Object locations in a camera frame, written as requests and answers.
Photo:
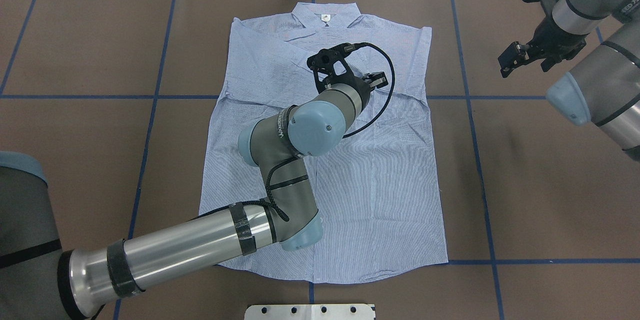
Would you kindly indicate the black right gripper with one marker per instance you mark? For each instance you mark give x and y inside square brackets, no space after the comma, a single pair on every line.
[552,40]

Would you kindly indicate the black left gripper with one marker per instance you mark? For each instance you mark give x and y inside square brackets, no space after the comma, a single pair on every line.
[359,84]

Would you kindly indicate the blue striped button shirt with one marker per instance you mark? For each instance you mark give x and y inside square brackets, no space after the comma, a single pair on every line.
[377,192]

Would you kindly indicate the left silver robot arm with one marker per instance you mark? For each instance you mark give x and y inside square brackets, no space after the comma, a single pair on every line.
[39,280]

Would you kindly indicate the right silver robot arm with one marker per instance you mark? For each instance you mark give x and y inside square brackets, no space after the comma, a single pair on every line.
[604,87]

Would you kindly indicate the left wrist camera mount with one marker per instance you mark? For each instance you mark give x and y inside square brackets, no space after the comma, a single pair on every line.
[323,62]

